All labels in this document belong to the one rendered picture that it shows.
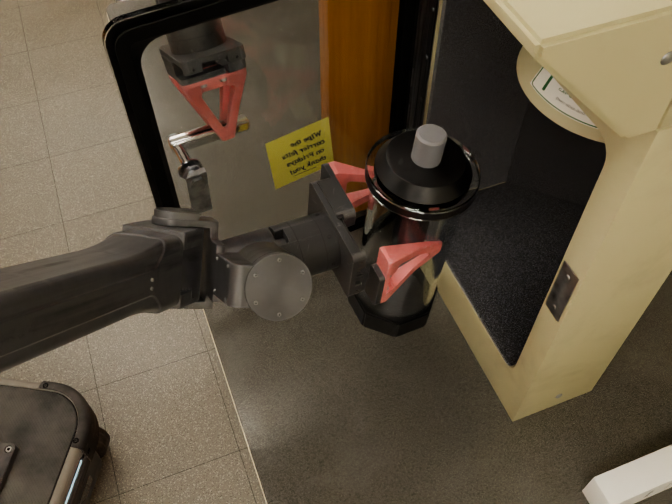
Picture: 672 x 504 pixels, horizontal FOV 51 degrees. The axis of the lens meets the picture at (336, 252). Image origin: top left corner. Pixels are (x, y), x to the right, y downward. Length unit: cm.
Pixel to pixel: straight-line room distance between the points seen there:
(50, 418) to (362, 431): 102
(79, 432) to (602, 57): 146
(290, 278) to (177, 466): 134
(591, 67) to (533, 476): 55
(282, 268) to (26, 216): 192
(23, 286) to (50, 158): 217
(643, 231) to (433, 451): 38
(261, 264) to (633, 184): 28
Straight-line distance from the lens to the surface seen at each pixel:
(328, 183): 68
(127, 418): 196
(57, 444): 171
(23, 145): 268
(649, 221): 61
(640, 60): 44
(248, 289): 57
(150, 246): 57
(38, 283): 45
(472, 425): 87
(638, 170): 53
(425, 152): 63
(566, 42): 39
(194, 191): 74
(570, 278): 64
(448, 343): 92
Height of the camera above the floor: 173
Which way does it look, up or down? 54 degrees down
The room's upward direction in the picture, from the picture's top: straight up
